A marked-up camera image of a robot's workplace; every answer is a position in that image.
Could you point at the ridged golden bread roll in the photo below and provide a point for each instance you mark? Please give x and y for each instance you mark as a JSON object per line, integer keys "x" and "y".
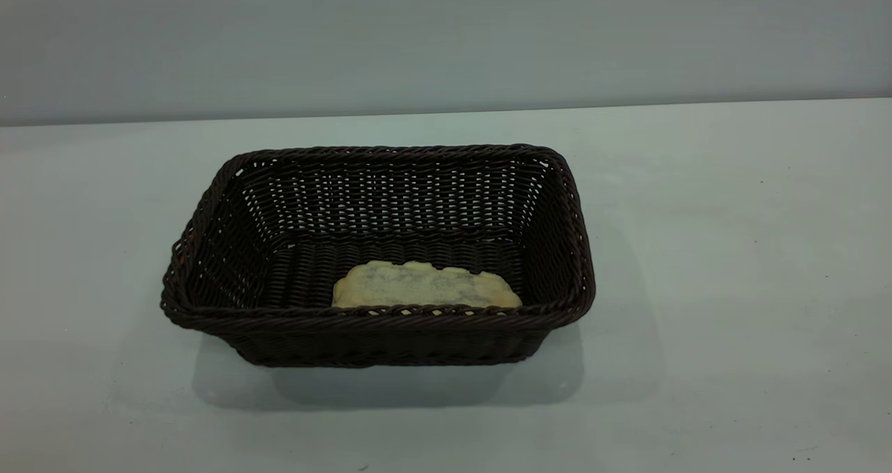
{"x": 425, "y": 286}

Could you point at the dark brown wicker basket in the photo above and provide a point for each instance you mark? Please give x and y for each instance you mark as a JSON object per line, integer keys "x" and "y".
{"x": 390, "y": 334}

